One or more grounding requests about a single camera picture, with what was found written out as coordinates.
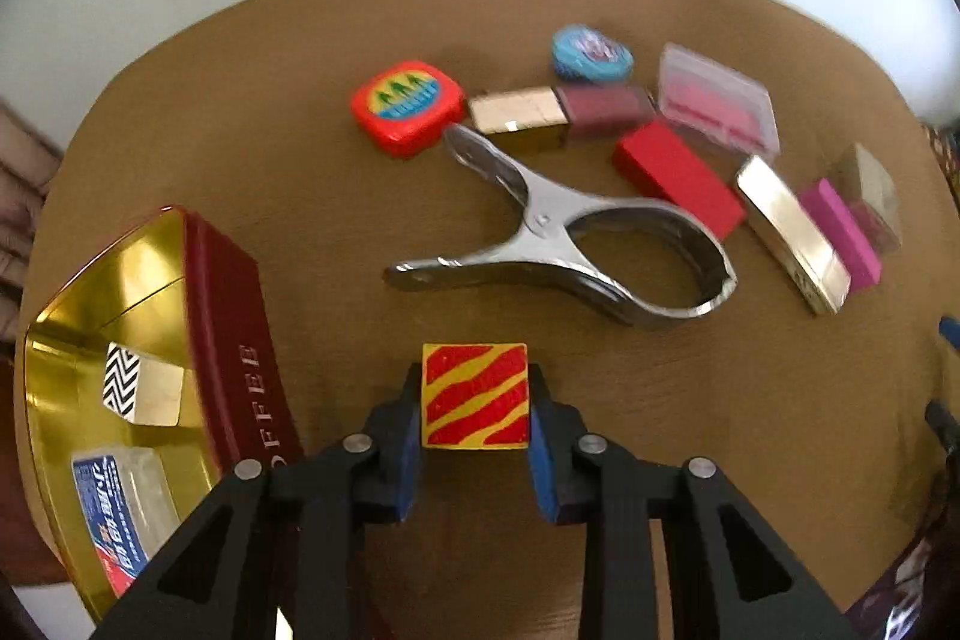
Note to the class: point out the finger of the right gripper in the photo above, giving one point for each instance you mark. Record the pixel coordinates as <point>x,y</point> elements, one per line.
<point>941,413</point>

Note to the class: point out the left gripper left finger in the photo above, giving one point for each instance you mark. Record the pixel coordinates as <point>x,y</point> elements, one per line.
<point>283,542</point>

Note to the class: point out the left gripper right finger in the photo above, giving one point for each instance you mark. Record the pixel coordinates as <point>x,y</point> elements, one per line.
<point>730,574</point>

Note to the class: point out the clear box blue red label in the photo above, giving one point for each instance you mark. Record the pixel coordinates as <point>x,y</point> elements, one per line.
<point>127,507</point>

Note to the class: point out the black white zigzag block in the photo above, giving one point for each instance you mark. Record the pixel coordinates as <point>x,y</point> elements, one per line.
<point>142,389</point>

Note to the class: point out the yellow red striped cube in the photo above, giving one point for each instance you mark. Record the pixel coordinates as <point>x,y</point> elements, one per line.
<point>475,397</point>

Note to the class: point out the magenta rectangular block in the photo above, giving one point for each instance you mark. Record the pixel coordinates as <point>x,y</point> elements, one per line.
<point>823,203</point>

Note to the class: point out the red gold tin box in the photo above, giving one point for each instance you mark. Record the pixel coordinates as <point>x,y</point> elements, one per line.
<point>177,289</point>

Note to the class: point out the gold rectangular lipstick case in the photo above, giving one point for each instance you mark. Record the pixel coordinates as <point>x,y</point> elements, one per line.
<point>792,237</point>

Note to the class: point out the beige small box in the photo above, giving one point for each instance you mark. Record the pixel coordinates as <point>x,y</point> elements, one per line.
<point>870,192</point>

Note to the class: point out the silver metal clamp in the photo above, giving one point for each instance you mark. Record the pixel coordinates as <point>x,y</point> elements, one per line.
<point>544,250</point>

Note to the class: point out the clear pink plastic box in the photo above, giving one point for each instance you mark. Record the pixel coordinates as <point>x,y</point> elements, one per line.
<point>731,110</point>

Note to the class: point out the red rectangular block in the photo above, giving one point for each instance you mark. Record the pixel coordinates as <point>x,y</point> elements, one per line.
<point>658,164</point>

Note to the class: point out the red square tape measure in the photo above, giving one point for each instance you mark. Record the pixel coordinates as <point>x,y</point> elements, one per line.
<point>406,108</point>

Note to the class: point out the beige floral curtain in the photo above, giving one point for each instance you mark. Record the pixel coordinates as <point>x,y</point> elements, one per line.
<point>28,163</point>

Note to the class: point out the gold maroon lipstick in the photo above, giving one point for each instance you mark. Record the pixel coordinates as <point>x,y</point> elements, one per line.
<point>547,118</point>

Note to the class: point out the blue oval case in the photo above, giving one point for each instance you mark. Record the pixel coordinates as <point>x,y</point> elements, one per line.
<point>580,53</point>

